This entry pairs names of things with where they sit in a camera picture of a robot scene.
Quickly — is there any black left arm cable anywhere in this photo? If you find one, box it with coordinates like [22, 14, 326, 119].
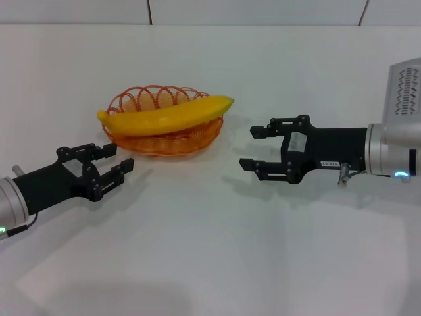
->
[0, 213, 39, 241]

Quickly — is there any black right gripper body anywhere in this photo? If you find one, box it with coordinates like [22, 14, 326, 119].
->
[281, 114, 369, 184]

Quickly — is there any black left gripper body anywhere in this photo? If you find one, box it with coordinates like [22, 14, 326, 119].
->
[12, 147, 103, 215]

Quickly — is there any orange woven plastic basket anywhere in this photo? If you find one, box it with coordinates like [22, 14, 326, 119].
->
[101, 84, 225, 156]

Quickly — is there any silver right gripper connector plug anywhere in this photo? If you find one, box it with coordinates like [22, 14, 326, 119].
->
[337, 162, 368, 189]

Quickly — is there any yellow banana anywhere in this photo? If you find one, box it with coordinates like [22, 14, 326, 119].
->
[97, 95, 235, 136]

